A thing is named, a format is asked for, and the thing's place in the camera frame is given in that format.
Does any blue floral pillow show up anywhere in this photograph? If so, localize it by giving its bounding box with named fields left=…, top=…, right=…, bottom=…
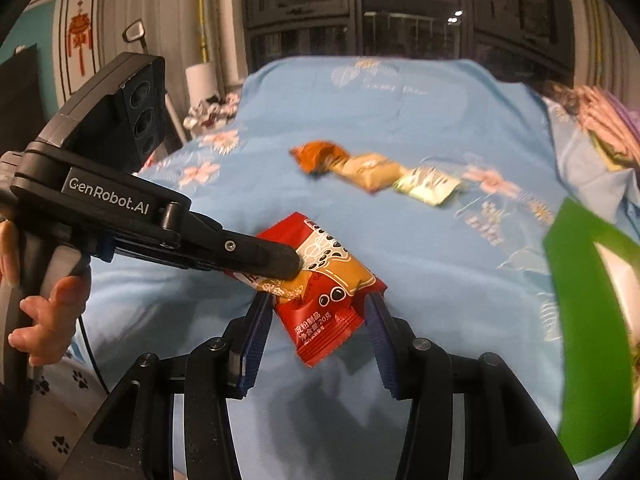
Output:
left=542, top=82, right=639, bottom=224

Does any light blue floral bedsheet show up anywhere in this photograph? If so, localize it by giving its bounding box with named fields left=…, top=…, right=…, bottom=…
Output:
left=74, top=55, right=640, bottom=480

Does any person's left hand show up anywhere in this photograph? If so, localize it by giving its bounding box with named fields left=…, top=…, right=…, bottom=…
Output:
left=0, top=219, right=92, bottom=369

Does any white green snack packet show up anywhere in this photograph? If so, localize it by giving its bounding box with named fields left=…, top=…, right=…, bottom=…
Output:
left=393, top=166, right=461, bottom=207

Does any red orange snack packet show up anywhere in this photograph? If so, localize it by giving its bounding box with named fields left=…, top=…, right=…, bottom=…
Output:
left=232, top=212, right=386, bottom=367

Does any green storage box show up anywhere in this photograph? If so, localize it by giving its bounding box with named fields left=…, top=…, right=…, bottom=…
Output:
left=544, top=198, right=639, bottom=465

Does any dark window frame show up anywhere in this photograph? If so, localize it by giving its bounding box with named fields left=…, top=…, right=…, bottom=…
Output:
left=243, top=0, right=575, bottom=86

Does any black white patterned cloth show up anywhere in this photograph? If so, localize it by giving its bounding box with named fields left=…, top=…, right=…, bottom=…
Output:
left=182, top=92, right=241, bottom=136

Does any small mirror on stand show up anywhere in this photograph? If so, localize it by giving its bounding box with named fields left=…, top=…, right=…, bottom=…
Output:
left=122, top=18, right=145, bottom=46

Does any white paper roll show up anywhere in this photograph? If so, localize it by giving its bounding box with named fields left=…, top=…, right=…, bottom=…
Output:
left=184, top=62, right=219, bottom=107

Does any yellow snack packet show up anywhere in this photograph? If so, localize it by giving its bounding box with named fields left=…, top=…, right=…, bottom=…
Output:
left=331, top=153, right=408, bottom=193

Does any red chinese knot decoration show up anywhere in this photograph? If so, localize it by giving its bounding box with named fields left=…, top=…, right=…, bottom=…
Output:
left=65, top=0, right=93, bottom=77

